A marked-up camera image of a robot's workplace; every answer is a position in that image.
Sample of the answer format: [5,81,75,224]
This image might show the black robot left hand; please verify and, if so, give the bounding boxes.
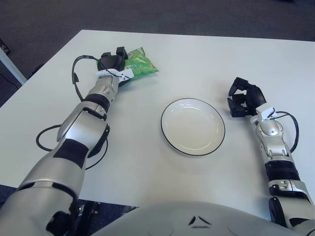
[97,46,129,72]

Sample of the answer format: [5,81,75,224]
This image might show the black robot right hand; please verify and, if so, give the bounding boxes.
[226,77,267,118]

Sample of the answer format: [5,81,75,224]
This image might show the green snack bag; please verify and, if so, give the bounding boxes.
[118,47,160,86]

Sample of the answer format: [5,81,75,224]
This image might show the white plate with black rim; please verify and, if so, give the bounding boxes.
[160,97,226,157]

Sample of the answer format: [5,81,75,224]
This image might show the white right wrist connector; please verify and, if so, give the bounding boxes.
[260,107,276,121]

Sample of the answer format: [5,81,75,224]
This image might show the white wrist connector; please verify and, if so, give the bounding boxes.
[260,107,276,121]
[120,68,135,81]

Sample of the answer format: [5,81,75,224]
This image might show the white left wrist connector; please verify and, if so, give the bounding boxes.
[120,68,135,81]

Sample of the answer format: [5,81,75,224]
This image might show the white neighbouring table leg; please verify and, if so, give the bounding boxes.
[0,48,27,86]

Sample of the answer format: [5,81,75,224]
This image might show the black caster wheel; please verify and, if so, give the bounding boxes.
[0,38,11,55]

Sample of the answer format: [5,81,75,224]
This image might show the grey robot torso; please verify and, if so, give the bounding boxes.
[92,200,315,236]

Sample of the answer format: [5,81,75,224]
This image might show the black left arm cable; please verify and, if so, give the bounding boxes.
[36,55,109,170]

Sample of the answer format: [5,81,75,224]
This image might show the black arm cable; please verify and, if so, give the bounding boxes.
[273,111,300,153]
[36,55,109,170]

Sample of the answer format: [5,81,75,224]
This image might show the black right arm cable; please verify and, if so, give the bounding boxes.
[273,111,300,153]

